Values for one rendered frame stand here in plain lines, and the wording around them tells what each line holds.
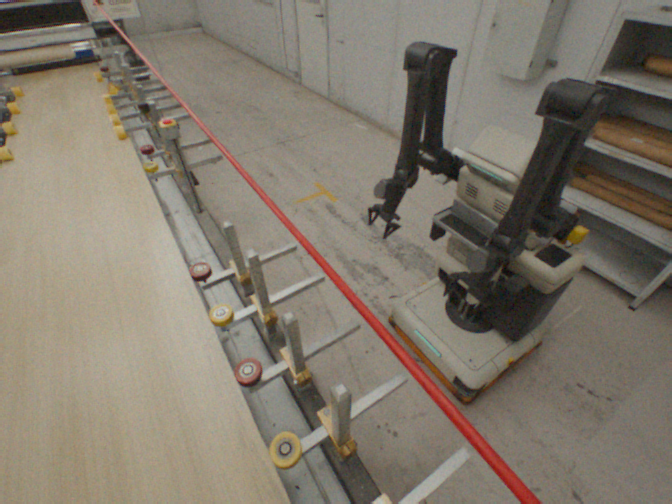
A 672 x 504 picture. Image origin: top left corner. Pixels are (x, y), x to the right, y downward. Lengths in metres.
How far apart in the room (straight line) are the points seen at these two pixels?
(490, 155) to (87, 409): 1.41
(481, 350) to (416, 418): 0.49
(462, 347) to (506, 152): 1.08
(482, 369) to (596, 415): 0.70
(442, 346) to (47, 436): 1.58
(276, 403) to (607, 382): 1.87
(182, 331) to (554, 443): 1.82
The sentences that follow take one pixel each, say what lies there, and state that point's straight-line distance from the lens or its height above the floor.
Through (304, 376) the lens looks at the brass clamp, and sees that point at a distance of 1.14.
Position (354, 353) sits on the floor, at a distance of 2.12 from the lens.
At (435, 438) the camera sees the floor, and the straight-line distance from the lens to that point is 1.99.
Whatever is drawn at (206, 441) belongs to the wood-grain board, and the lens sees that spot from 1.05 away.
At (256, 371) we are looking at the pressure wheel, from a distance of 1.08.
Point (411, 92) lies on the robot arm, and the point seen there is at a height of 1.51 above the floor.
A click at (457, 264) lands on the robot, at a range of 1.54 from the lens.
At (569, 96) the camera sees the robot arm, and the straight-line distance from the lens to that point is 0.86.
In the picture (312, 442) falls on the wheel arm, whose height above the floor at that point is 0.84.
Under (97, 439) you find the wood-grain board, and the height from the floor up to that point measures 0.90.
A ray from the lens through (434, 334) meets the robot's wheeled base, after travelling 1.92.
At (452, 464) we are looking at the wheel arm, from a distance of 1.10.
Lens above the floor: 1.85
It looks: 43 degrees down
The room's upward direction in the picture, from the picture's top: 2 degrees counter-clockwise
